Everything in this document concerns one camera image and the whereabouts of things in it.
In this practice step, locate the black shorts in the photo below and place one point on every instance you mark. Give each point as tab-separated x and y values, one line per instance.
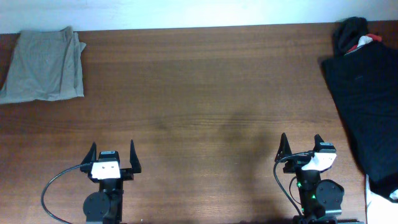
339	73

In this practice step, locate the folded beige shorts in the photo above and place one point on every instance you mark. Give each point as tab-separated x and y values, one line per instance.
45	66

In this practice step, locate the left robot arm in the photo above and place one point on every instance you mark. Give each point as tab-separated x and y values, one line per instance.
106	204

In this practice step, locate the white printed t-shirt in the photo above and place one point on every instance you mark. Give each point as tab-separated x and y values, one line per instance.
381	205

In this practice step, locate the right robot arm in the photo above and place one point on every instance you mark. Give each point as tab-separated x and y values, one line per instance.
319	200

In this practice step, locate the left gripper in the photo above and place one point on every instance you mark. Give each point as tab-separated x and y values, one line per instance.
126	173

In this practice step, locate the red garment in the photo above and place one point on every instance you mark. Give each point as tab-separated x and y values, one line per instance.
364	40

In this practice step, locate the dark grey garment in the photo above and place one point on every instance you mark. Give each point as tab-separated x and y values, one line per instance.
348	34

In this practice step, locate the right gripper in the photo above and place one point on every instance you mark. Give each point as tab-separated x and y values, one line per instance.
296	163

